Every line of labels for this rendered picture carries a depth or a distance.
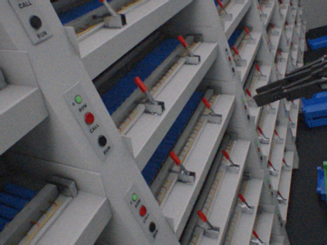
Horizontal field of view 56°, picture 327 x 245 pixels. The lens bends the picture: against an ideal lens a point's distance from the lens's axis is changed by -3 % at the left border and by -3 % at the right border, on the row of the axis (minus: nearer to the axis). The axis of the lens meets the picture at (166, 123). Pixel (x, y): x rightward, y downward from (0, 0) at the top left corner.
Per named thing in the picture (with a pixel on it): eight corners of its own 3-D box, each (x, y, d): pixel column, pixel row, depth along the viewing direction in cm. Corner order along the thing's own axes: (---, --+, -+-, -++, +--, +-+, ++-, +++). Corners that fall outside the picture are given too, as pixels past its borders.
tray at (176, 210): (235, 105, 113) (236, 81, 107) (176, 246, 67) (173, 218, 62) (182, 98, 120) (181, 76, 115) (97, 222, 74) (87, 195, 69)
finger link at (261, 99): (287, 95, 70) (286, 97, 69) (258, 105, 74) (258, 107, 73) (281, 84, 69) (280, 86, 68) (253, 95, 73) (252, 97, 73)
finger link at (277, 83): (282, 79, 71) (282, 78, 72) (254, 90, 75) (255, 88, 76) (287, 90, 72) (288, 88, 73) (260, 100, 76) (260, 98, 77)
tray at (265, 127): (279, 103, 182) (281, 82, 174) (265, 172, 136) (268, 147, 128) (244, 99, 189) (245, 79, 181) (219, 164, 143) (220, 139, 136)
